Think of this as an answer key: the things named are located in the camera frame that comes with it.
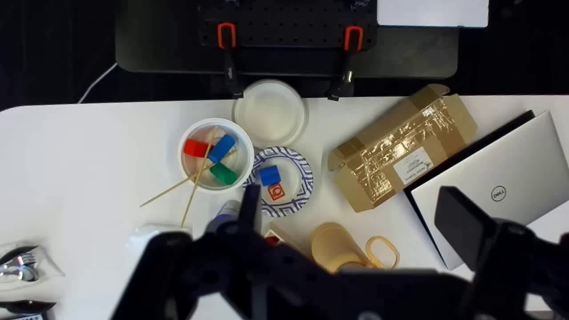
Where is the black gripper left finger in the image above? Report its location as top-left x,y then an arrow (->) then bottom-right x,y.
110,186 -> 331,320

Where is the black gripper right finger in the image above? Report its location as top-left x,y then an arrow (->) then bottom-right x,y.
436,187 -> 569,320

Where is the thin wooden stick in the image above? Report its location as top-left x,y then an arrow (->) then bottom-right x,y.
141,157 -> 224,207
180,143 -> 212,228

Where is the brown cardboard box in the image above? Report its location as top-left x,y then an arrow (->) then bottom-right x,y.
327,84 -> 478,212

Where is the small printed bottle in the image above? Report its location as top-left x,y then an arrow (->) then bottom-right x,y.
206,200 -> 242,234

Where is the silver Dell laptop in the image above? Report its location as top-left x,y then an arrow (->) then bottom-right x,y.
406,111 -> 569,271

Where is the orange white cube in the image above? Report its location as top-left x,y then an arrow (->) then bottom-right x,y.
269,186 -> 286,202

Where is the green block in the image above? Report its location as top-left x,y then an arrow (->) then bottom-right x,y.
210,164 -> 238,186

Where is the tan wooden bottle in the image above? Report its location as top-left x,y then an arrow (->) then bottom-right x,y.
310,223 -> 400,274

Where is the blue block on plate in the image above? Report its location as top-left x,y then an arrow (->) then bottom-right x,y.
258,166 -> 281,187

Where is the white paper bowl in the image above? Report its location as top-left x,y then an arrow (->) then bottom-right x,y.
178,118 -> 254,193

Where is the blue block in bowl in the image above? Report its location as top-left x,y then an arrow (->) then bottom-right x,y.
208,134 -> 235,164

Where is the red block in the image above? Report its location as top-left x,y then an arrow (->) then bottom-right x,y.
183,139 -> 208,159

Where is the white empty plate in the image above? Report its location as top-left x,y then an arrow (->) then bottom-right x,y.
233,81 -> 308,148

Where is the orange black clamp left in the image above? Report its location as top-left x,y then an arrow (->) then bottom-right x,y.
217,22 -> 244,98

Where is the orange black clamp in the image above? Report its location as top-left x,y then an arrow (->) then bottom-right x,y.
327,26 -> 363,102
217,22 -> 244,98

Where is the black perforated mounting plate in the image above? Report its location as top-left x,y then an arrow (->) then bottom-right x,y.
198,0 -> 377,50

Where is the orange black clamp right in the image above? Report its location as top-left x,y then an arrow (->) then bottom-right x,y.
327,26 -> 363,102

